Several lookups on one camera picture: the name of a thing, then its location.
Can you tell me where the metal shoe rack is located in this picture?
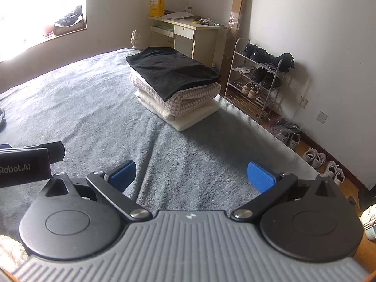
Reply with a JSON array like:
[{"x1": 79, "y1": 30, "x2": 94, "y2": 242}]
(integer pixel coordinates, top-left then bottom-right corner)
[{"x1": 224, "y1": 38, "x2": 286, "y2": 123}]

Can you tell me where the white chunky sneaker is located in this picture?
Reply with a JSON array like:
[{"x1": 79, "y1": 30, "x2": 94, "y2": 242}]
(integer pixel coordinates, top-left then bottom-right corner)
[{"x1": 360, "y1": 206, "x2": 376, "y2": 240}]

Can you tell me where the group of black and beige shoes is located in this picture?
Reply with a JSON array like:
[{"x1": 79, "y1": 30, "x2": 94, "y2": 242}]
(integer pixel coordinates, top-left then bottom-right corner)
[{"x1": 232, "y1": 43, "x2": 295, "y2": 99}]

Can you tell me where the dark crumpled cloth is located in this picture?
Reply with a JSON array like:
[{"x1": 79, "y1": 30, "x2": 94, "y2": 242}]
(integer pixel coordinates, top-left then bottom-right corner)
[{"x1": 54, "y1": 5, "x2": 83, "y2": 26}]

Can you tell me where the window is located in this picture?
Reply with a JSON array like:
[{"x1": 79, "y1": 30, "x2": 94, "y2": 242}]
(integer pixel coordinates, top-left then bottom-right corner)
[{"x1": 0, "y1": 0, "x2": 88, "y2": 62}]

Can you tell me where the row of white and pink sneakers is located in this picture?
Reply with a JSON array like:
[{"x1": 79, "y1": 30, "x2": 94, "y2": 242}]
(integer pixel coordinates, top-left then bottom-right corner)
[{"x1": 269, "y1": 119, "x2": 346, "y2": 186}]

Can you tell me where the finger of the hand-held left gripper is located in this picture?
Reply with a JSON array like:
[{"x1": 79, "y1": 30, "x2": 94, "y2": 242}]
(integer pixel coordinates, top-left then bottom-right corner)
[{"x1": 26, "y1": 141, "x2": 66, "y2": 164}]

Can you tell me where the stack of papers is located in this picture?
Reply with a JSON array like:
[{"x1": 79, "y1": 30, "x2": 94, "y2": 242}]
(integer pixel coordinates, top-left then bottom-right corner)
[{"x1": 163, "y1": 11, "x2": 197, "y2": 21}]

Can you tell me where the tall cardboard sheet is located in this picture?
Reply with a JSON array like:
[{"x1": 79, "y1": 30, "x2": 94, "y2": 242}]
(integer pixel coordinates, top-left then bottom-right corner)
[{"x1": 230, "y1": 0, "x2": 250, "y2": 37}]

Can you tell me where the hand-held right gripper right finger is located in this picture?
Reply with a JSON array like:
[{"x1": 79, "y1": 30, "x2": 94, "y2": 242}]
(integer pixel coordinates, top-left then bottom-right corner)
[{"x1": 230, "y1": 161, "x2": 339, "y2": 221}]

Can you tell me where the yellow box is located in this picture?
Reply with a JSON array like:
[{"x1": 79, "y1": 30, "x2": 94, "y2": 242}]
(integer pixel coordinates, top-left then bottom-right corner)
[{"x1": 150, "y1": 0, "x2": 165, "y2": 17}]

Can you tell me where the cream desk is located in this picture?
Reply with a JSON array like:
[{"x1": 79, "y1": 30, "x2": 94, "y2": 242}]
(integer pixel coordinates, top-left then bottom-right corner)
[{"x1": 147, "y1": 13, "x2": 229, "y2": 68}]

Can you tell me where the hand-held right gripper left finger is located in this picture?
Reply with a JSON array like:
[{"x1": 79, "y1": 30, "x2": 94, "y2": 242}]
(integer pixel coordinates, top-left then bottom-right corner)
[{"x1": 44, "y1": 160, "x2": 153, "y2": 221}]

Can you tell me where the black t-shirt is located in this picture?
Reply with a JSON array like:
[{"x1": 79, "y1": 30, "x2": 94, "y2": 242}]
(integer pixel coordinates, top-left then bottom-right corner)
[{"x1": 126, "y1": 46, "x2": 221, "y2": 102}]

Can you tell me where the grey bed blanket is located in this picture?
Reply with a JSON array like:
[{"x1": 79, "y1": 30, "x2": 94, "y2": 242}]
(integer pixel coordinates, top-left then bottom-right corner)
[{"x1": 0, "y1": 47, "x2": 321, "y2": 241}]

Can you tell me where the person's fuzzy fleece garment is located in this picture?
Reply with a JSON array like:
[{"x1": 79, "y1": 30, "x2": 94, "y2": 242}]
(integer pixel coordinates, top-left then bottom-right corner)
[{"x1": 0, "y1": 235, "x2": 29, "y2": 266}]

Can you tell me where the cream folded blanket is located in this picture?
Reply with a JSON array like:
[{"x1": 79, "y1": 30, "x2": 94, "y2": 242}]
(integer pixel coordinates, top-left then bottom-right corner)
[{"x1": 135, "y1": 90, "x2": 220, "y2": 132}]

